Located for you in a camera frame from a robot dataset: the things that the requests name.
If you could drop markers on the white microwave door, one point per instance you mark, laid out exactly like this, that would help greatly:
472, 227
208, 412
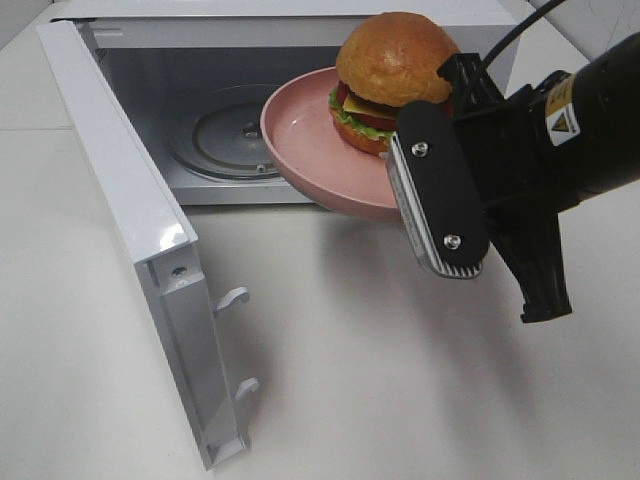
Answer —
160, 243

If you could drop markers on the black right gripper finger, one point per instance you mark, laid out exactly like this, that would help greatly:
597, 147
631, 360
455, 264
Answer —
529, 243
435, 193

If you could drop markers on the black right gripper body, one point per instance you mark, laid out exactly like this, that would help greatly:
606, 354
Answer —
507, 146

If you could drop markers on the glass microwave turntable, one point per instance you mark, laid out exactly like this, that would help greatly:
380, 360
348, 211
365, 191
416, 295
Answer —
217, 134

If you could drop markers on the toy burger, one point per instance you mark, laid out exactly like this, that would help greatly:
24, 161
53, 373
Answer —
388, 61

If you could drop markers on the pink round plate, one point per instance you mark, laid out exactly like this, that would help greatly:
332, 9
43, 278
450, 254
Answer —
308, 152

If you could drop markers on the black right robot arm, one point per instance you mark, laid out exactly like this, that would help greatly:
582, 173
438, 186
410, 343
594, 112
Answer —
594, 122

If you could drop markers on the white microwave oven body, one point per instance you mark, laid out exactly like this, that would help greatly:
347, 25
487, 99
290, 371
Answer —
154, 51

